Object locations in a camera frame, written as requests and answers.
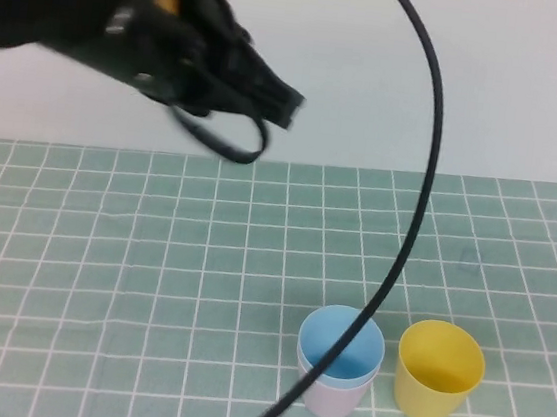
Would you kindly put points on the blue plastic cup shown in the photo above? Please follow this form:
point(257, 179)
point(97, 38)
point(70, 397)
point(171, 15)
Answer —
point(320, 329)

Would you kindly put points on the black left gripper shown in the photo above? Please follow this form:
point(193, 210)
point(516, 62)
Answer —
point(176, 46)

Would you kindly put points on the green white-grid tablecloth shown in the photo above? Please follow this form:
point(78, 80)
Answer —
point(152, 254)

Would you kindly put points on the yellow plastic cup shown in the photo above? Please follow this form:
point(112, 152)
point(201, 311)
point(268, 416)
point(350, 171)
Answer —
point(440, 353)

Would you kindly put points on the pink plastic cup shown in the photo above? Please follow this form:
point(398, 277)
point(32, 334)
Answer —
point(337, 401)

